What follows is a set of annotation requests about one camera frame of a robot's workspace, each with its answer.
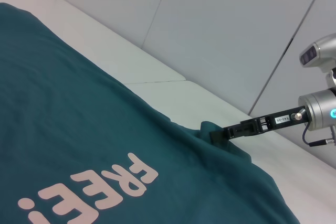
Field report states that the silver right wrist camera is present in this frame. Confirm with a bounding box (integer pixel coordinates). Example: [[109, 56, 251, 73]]
[[299, 33, 336, 88]]

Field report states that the right gripper cable with plug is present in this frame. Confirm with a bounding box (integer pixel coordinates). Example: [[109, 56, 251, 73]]
[[301, 125, 336, 147]]

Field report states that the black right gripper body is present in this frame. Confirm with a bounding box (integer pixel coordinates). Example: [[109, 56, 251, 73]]
[[240, 105, 307, 138]]

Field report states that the teal FREE print T-shirt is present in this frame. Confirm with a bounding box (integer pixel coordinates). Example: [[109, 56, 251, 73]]
[[0, 2, 302, 224]]

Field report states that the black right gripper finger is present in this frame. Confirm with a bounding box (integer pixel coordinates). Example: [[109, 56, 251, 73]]
[[209, 130, 244, 146], [209, 122, 243, 140]]

